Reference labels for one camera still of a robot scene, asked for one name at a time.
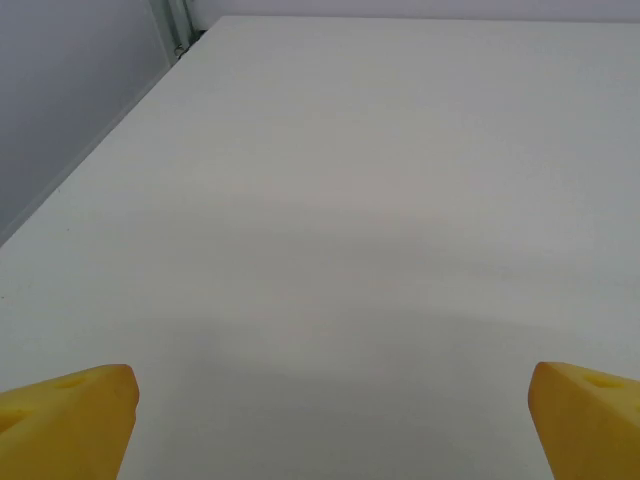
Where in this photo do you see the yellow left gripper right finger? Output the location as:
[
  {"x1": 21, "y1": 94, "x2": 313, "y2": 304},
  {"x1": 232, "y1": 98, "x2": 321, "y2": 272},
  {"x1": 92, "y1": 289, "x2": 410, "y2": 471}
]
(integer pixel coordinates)
[{"x1": 528, "y1": 361, "x2": 640, "y2": 480}]

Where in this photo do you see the aluminium frame post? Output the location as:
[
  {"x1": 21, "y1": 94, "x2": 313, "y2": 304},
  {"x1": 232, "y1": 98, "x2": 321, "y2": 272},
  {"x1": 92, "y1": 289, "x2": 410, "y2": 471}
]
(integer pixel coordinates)
[{"x1": 162, "y1": 0, "x2": 206, "y2": 59}]

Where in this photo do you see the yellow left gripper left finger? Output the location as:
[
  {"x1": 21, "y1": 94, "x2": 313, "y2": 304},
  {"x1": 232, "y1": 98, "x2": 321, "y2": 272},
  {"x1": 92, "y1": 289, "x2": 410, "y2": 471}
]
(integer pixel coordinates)
[{"x1": 0, "y1": 363, "x2": 140, "y2": 480}]

